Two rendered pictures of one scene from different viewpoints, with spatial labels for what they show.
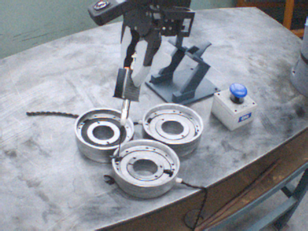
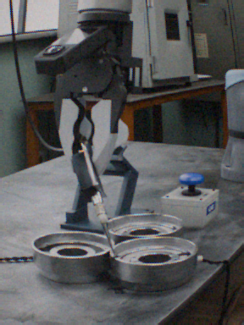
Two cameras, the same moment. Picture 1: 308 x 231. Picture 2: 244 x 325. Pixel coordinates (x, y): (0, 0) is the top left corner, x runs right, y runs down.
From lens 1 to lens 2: 0.44 m
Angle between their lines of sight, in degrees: 35
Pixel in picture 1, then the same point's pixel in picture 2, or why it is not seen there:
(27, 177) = (10, 314)
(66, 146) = (31, 282)
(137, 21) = (85, 79)
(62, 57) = not seen: outside the picture
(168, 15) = (123, 60)
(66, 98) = not seen: outside the picture
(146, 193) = (180, 273)
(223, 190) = not seen: outside the picture
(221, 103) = (176, 203)
